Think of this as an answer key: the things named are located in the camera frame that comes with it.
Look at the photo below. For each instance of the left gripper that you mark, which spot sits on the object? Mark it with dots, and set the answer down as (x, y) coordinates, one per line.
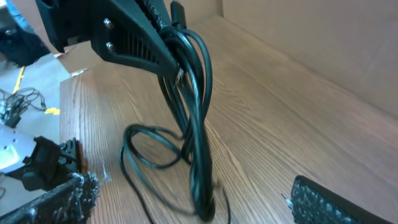
(125, 32)

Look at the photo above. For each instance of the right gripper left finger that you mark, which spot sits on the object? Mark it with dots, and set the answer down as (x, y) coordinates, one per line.
(70, 202)

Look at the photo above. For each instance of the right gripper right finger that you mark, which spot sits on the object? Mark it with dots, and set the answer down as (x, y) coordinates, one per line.
(312, 203)

